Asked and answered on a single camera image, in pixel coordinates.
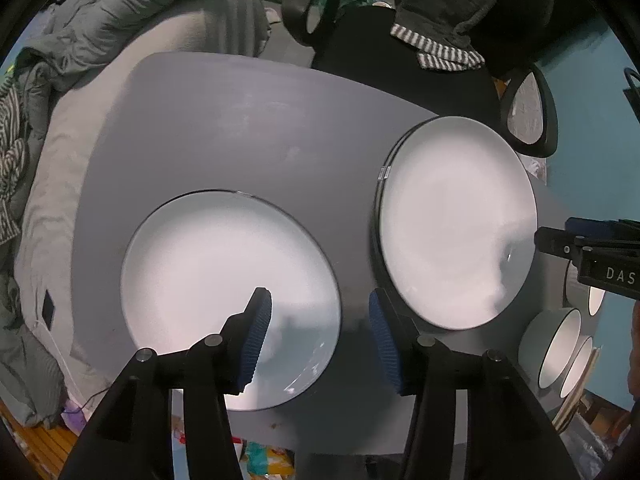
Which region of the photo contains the striped cloth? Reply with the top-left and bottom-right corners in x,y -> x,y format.
0,80 -> 28,246

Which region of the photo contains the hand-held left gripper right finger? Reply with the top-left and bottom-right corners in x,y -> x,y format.
367,287 -> 581,480

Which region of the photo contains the grey sweater with striped cuffs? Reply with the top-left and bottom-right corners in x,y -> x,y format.
390,0 -> 521,72

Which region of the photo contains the grey bed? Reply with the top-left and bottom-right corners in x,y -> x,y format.
14,0 -> 272,428

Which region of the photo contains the colourful snack packet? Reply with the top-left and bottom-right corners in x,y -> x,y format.
239,440 -> 297,480

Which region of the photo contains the white bowl with black rim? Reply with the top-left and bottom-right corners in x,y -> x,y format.
565,260 -> 606,317
559,336 -> 594,402
519,307 -> 584,389

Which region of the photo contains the pale wooden stick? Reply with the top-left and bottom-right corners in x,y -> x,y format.
554,347 -> 602,432

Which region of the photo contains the grey quilted blanket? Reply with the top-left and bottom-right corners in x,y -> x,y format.
0,0 -> 224,428

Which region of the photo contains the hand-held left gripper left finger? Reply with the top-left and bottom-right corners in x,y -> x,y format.
60,287 -> 273,480

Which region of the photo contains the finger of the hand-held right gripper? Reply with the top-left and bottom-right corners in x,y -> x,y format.
534,227 -> 640,261
566,217 -> 640,241

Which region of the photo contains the white plate with black rim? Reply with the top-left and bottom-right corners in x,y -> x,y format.
120,190 -> 342,412
369,119 -> 441,306
372,116 -> 538,331

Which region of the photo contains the black office chair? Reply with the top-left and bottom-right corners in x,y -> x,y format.
281,0 -> 559,158

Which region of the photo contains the clear plastic bag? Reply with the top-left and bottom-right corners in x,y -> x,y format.
560,407 -> 633,480

